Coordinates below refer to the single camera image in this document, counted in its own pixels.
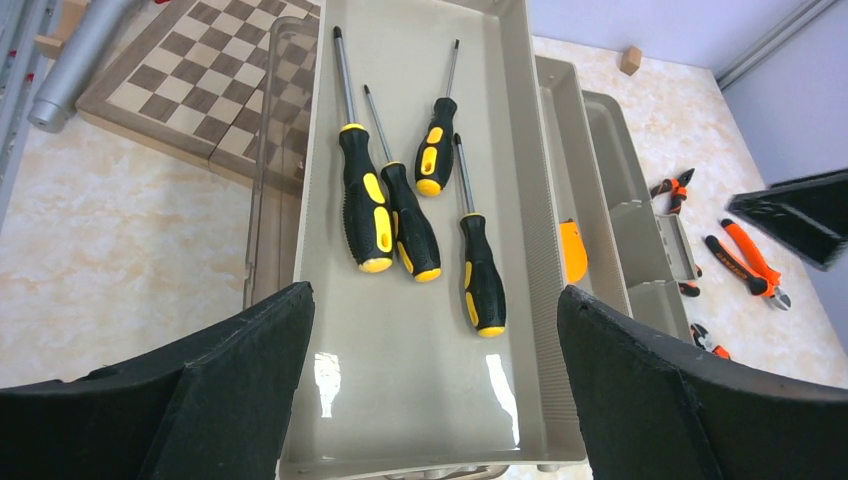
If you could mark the black yellow small screwdriver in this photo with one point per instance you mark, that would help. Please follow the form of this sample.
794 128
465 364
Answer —
435 159

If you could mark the orange tape measure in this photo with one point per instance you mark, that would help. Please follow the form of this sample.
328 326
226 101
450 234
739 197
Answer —
574 251

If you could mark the black yellow medium screwdriver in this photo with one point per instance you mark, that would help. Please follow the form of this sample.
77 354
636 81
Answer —
416 241

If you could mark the aluminium frame rail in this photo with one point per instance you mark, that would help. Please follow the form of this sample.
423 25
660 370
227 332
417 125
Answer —
774 39

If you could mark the black yellow long screwdriver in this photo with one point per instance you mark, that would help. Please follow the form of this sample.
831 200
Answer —
483 288

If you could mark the orange diagonal cutting pliers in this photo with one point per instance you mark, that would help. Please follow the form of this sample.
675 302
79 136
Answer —
753 270

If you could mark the small wooden block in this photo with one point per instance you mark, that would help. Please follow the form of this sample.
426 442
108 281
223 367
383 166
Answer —
631 60

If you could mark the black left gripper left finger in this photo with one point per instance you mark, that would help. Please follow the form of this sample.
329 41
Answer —
215 404

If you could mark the black yellow large screwdriver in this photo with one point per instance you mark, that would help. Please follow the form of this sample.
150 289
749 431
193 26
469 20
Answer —
365 215

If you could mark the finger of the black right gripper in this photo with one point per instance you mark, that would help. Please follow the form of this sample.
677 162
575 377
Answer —
807 215

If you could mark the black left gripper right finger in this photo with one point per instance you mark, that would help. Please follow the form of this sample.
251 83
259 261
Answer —
651 406

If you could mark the translucent beige tool box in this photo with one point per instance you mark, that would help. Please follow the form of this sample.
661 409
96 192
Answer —
396 382

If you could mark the wooden chessboard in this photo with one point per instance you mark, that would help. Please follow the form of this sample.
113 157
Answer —
191 83

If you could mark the orange black end pliers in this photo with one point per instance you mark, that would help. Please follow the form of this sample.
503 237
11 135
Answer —
704 340

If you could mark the large orange combination pliers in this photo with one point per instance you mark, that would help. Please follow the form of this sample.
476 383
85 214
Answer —
689 288

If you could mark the orange long-nose pliers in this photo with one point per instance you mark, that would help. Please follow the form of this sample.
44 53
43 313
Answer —
677 188

